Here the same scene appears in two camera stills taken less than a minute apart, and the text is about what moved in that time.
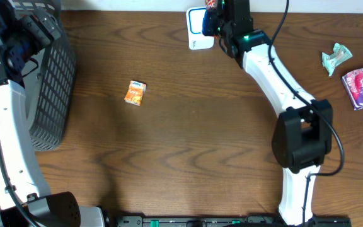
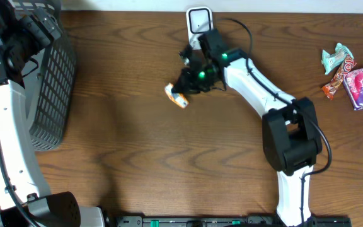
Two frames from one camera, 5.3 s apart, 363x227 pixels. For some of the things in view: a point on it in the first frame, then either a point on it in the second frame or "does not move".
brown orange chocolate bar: x=211 y=5 → x=337 y=78
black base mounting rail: x=250 y=221 does not move
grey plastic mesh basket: x=51 y=90 does not move
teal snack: x=339 y=54 does not move
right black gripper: x=207 y=28 → x=188 y=87
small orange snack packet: x=135 y=93 → x=177 y=98
